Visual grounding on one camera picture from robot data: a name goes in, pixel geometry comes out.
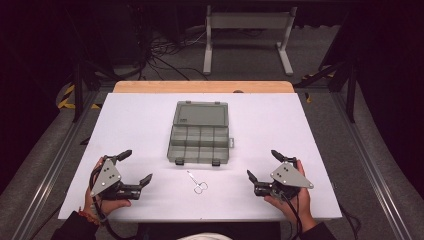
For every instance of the white metal stand frame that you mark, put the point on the white metal stand frame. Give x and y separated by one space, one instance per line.
250 20

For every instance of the black metal stand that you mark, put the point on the black metal stand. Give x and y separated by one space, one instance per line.
77 96
350 96

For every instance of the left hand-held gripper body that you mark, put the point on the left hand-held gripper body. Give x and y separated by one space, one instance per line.
106 175

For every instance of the wooden table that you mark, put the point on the wooden table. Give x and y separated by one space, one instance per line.
200 86

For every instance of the person's left hand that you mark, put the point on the person's left hand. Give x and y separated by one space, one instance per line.
106 206

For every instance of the clear grey compartment box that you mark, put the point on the clear grey compartment box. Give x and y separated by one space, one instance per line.
200 115

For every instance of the white table cover board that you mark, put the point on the white table cover board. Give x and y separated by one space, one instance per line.
140 126

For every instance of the person's right hand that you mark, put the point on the person's right hand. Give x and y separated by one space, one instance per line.
305 210

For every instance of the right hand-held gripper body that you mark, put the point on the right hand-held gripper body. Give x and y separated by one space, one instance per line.
289 176

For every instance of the yellow black floor tape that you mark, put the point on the yellow black floor tape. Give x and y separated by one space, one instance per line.
308 97
65 101

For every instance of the person's white clothing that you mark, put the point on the person's white clothing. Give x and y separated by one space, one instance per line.
203 237

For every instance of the aluminium floor rail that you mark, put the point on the aluminium floor rail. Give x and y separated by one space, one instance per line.
376 180
50 173

